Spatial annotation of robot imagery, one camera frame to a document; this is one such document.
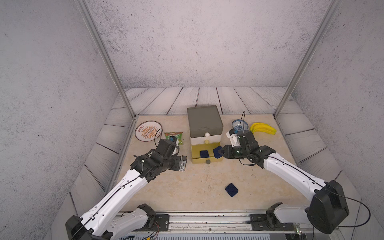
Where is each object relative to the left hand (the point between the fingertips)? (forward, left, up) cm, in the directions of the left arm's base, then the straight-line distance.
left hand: (181, 160), depth 74 cm
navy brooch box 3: (-9, -27, -18) cm, 33 cm away
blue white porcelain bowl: (+37, -39, -16) cm, 56 cm away
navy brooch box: (+13, -13, -16) cm, 24 cm away
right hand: (+6, -21, -2) cm, 21 cm away
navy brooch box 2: (+5, -18, -3) cm, 19 cm away
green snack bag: (+28, +5, -15) cm, 33 cm away
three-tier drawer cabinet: (+20, -13, +1) cm, 24 cm away
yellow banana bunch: (+32, -56, -14) cm, 66 cm away
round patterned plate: (+35, +27, -19) cm, 48 cm away
